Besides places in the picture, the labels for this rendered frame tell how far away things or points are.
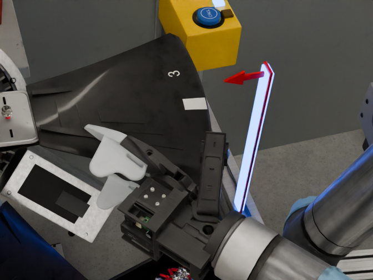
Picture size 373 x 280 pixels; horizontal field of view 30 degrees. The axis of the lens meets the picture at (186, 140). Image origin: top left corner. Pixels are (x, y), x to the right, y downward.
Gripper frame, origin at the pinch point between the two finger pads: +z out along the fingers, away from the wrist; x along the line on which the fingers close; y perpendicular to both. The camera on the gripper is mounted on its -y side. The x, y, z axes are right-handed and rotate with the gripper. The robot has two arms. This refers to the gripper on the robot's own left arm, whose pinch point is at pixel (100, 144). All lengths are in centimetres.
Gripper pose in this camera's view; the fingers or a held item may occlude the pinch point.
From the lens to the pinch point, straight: 85.2
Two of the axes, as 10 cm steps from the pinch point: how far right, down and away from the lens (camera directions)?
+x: -0.1, 5.8, 8.1
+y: -5.8, 6.6, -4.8
